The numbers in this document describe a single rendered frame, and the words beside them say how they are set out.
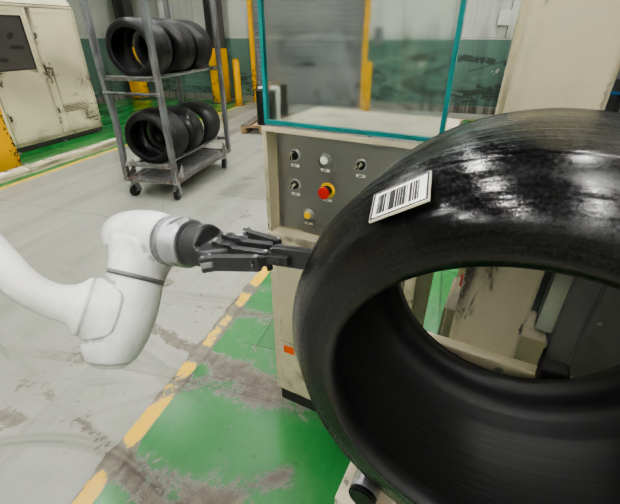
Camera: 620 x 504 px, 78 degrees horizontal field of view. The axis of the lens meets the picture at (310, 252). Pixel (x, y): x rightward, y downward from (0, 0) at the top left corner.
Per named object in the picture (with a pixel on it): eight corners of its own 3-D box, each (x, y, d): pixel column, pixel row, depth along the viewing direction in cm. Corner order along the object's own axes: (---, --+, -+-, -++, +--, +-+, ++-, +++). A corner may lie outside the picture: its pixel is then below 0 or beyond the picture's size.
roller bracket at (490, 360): (392, 352, 92) (397, 321, 87) (586, 419, 76) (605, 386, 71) (388, 361, 89) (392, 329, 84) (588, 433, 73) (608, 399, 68)
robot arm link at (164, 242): (182, 208, 71) (206, 210, 68) (194, 251, 75) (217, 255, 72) (143, 227, 64) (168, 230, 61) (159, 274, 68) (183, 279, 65)
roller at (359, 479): (430, 350, 83) (423, 363, 86) (410, 341, 85) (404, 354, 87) (378, 501, 56) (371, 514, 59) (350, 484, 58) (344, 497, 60)
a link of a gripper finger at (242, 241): (223, 256, 65) (228, 252, 66) (279, 263, 60) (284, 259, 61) (218, 235, 63) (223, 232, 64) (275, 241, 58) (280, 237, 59)
